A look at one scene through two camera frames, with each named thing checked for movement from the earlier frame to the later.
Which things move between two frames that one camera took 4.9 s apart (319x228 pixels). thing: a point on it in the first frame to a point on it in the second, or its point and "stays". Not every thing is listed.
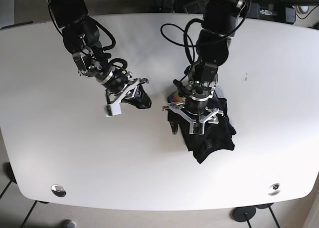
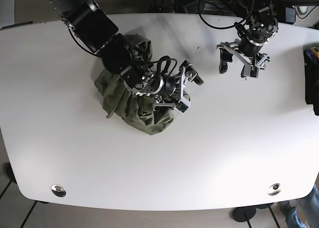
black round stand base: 243,214 stays
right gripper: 194,108 to 245,49
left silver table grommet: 58,190 stays
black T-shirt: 215,136 to 311,60
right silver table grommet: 274,189 stays
